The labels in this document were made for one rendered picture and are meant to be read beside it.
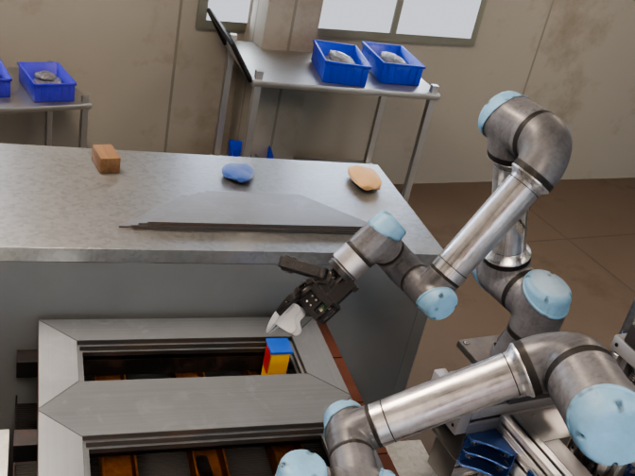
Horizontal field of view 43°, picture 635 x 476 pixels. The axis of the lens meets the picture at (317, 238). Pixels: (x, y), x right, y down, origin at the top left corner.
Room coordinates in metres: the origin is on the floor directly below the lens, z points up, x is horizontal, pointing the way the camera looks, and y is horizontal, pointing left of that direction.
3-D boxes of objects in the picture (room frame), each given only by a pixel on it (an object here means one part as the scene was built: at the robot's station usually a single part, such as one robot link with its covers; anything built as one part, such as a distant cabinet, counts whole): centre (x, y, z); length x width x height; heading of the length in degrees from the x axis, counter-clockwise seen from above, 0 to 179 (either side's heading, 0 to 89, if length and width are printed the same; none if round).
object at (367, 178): (2.48, -0.11, 1.07); 0.16 x 0.10 x 0.04; 17
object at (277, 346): (1.72, 0.04, 0.88); 0.06 x 0.06 x 0.02; 22
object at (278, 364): (1.72, 0.04, 0.78); 0.05 x 0.05 x 0.19; 22
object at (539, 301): (1.66, -0.54, 1.20); 0.13 x 0.12 x 0.14; 33
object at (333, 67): (4.05, 0.16, 0.55); 1.17 x 0.68 x 1.10; 119
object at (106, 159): (2.19, 0.67, 1.07); 0.10 x 0.06 x 0.05; 34
